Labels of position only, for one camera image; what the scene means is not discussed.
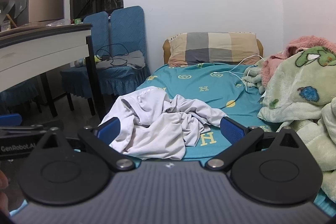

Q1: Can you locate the white garment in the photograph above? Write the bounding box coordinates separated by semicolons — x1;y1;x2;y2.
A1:
98;86;228;161

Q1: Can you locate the pink plush blanket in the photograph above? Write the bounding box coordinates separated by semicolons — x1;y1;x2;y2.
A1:
261;35;336;88

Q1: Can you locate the black charger cable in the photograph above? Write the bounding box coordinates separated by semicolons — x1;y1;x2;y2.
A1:
96;44;130;66

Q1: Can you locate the teal printed bed sheet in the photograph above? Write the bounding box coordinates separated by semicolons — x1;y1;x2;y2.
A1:
130;63;336;217

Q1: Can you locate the green plush blanket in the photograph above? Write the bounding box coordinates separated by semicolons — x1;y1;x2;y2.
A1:
241;46;336;203

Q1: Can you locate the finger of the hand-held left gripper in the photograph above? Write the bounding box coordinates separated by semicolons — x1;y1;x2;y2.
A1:
0;113;23;126

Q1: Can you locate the brown cushion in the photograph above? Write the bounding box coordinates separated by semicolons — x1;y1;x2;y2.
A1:
162;38;264;65

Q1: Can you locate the plaid pillow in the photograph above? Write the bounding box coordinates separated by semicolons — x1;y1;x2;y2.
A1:
167;32;259;66

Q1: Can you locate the blue covered chair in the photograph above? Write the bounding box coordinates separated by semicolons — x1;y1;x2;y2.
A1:
0;80;42;114
60;11;111;115
105;6;151;98

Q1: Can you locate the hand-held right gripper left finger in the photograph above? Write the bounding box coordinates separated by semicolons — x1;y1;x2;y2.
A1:
35;117;135;171

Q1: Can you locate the plush toy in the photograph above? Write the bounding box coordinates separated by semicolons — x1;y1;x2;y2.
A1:
74;55;101;67

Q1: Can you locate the person's left hand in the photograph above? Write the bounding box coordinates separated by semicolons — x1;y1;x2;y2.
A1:
0;169;10;217

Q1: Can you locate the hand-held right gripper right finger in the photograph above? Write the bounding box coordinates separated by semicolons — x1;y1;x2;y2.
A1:
205;116;301;171

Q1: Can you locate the clear plastic bag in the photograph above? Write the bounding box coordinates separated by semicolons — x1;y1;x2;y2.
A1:
39;19;71;28

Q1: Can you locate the white charging cable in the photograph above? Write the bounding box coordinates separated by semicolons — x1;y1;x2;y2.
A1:
213;55;265;93

